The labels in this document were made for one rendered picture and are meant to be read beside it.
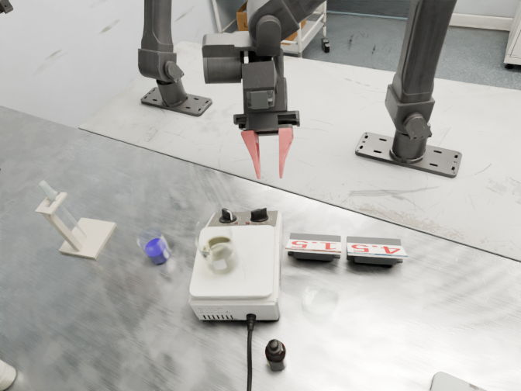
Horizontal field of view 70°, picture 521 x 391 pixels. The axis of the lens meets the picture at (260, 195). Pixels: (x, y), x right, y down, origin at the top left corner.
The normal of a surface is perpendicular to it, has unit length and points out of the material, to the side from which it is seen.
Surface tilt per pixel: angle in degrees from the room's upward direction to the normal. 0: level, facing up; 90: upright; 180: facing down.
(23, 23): 90
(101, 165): 0
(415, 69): 87
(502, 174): 0
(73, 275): 0
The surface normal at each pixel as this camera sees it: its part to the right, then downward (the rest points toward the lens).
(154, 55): -0.46, 0.29
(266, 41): 0.05, 0.75
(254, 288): -0.12, -0.65
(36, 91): 0.88, 0.28
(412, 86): -0.02, 0.59
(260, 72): -0.13, 0.00
